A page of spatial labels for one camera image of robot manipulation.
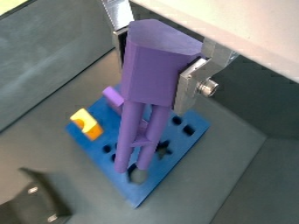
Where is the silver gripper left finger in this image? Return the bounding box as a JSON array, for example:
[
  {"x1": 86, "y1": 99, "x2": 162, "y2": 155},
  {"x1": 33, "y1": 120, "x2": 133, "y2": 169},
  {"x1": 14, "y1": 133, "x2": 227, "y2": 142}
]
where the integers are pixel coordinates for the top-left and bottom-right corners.
[{"x1": 99, "y1": 0, "x2": 135, "y2": 67}]

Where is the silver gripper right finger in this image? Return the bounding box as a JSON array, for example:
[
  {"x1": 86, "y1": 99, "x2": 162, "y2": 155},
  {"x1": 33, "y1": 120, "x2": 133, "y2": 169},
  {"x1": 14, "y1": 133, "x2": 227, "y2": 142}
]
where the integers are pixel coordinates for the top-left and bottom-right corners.
[{"x1": 173, "y1": 38, "x2": 239, "y2": 115}]

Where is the purple three prong object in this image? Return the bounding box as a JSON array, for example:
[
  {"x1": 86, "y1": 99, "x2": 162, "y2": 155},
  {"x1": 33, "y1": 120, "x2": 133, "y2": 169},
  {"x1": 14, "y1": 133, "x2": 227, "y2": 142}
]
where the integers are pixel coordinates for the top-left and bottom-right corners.
[{"x1": 115, "y1": 19, "x2": 202, "y2": 173}]

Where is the black curved fixture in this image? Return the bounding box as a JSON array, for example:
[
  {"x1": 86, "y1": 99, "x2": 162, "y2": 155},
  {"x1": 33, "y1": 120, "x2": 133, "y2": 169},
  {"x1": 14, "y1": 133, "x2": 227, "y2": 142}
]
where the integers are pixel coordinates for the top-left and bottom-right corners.
[{"x1": 0, "y1": 167, "x2": 73, "y2": 224}]

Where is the small purple block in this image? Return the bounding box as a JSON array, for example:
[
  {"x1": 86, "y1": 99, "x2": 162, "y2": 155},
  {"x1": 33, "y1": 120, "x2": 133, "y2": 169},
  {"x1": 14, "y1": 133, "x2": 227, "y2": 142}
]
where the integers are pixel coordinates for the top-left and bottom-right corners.
[{"x1": 103, "y1": 87, "x2": 125, "y2": 115}]

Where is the blue shape sorter block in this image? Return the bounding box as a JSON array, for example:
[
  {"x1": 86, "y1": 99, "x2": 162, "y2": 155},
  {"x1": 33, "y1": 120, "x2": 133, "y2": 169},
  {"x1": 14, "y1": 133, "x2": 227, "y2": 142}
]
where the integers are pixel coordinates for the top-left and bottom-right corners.
[{"x1": 67, "y1": 87, "x2": 210, "y2": 207}]

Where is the yellow notched block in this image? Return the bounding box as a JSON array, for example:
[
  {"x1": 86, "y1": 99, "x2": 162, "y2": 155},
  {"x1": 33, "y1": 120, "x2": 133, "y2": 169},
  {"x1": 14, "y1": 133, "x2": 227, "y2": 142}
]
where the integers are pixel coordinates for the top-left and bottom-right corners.
[{"x1": 70, "y1": 108, "x2": 105, "y2": 141}]

